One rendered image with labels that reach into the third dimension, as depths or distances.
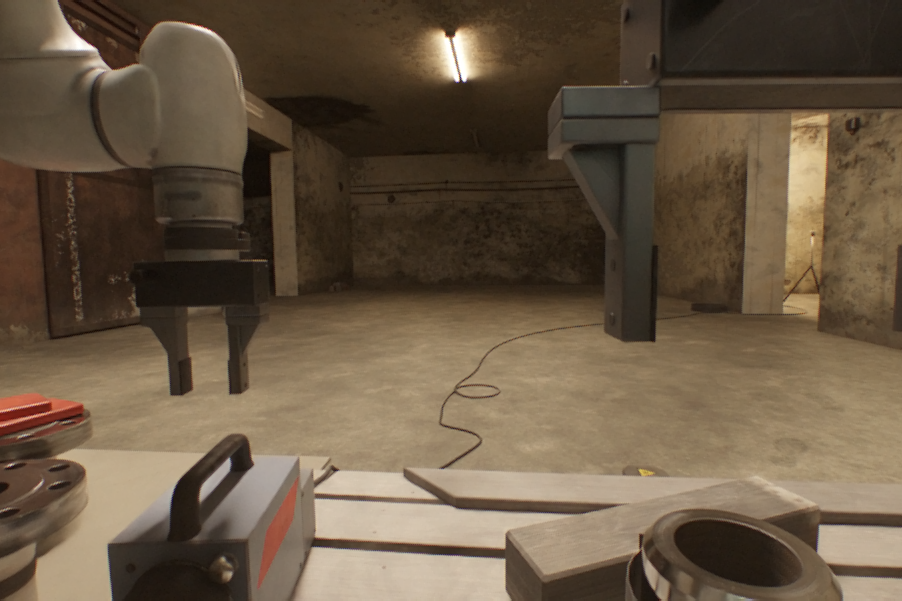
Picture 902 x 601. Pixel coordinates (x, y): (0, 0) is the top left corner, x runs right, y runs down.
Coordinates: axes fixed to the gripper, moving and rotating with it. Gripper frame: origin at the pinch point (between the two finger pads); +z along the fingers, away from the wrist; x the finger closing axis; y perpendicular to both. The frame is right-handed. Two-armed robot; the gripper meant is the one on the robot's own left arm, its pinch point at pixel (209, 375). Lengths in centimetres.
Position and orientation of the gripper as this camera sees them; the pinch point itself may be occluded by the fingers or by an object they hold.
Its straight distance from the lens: 61.7
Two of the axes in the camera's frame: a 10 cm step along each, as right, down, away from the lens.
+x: 10.0, -0.2, 0.6
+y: 0.6, 0.8, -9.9
